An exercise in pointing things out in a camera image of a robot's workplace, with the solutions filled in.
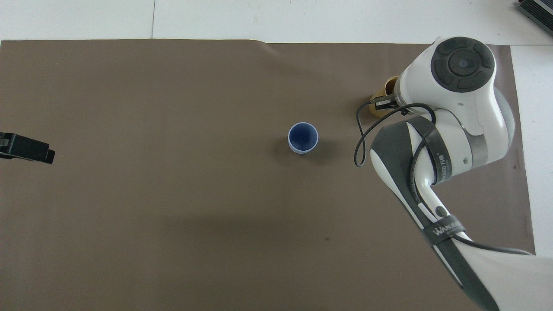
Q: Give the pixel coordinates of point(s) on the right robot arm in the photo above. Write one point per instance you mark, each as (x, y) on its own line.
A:
(462, 108)

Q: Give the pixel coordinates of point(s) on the blue cup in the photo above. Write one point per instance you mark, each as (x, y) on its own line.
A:
(303, 137)

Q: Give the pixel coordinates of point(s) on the tan yellow cup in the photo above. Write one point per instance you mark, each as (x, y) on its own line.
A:
(377, 112)

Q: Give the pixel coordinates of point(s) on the dark grey device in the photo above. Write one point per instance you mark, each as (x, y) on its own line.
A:
(540, 11)

